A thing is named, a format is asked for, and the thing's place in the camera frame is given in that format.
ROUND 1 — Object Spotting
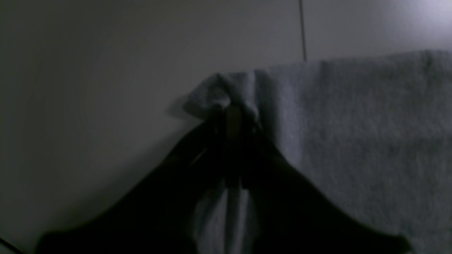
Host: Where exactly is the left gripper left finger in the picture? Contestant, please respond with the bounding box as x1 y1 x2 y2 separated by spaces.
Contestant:
35 117 221 254

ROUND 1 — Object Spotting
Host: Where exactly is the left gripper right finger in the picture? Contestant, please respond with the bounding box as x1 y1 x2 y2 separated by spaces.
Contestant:
240 109 413 254

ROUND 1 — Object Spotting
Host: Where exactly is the grey T-shirt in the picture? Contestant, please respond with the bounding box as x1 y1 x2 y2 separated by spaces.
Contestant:
189 50 452 254

